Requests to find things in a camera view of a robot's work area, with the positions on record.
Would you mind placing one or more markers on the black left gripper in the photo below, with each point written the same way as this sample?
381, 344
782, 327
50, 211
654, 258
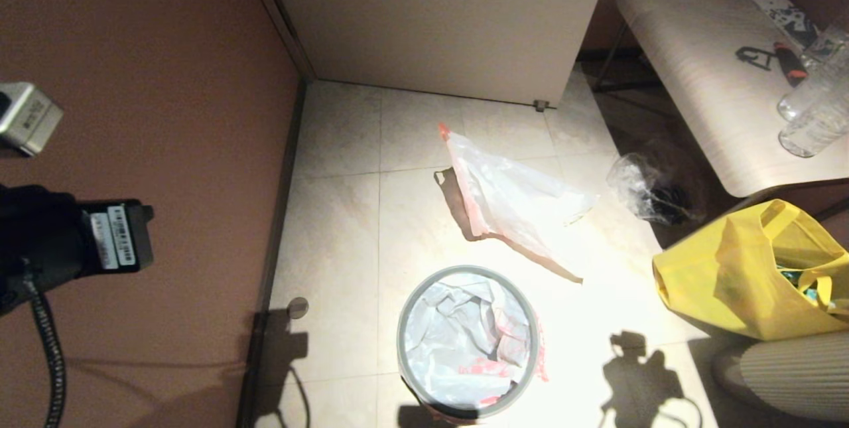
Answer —
60, 242

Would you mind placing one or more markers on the new white plastic bag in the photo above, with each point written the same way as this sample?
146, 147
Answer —
464, 335

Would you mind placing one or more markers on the used red-printed trash bag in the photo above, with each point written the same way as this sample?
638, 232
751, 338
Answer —
511, 196

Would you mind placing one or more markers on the black round trash bin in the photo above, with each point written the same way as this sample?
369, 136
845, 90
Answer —
424, 401

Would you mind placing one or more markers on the crumpled clear plastic bag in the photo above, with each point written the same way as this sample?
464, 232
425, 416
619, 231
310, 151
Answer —
637, 182

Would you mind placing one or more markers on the yellow shopping bag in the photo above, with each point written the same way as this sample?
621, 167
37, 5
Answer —
723, 282

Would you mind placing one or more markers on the round metal floor drain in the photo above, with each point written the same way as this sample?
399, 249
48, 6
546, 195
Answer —
298, 308

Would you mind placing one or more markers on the dark robot chest edge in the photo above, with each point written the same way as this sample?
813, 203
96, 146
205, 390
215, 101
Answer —
414, 417

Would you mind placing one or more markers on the white cabinet panel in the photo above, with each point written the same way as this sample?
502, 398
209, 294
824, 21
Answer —
431, 10

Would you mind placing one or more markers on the small metal cabinet foot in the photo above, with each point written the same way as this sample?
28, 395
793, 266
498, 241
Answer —
540, 105

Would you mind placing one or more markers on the black metal table leg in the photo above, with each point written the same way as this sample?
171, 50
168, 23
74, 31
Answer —
611, 56

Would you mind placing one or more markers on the beige wood-grain table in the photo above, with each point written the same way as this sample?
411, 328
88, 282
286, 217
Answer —
690, 43

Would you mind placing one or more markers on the black clip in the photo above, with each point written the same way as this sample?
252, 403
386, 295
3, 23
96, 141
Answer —
751, 56

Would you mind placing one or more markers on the beige ribbed cushion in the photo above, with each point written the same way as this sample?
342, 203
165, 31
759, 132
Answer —
789, 381

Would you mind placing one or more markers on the teal crumpled packaging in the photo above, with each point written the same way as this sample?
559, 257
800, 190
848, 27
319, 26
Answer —
806, 292

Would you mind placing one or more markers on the red black hand tool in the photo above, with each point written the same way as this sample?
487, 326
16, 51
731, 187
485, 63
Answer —
789, 64

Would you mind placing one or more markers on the clear plastic bottle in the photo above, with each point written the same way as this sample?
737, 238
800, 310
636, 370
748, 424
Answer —
829, 42
812, 93
812, 136

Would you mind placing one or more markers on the blue white printed paper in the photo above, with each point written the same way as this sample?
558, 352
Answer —
787, 20

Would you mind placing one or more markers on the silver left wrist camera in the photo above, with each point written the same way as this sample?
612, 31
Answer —
26, 116

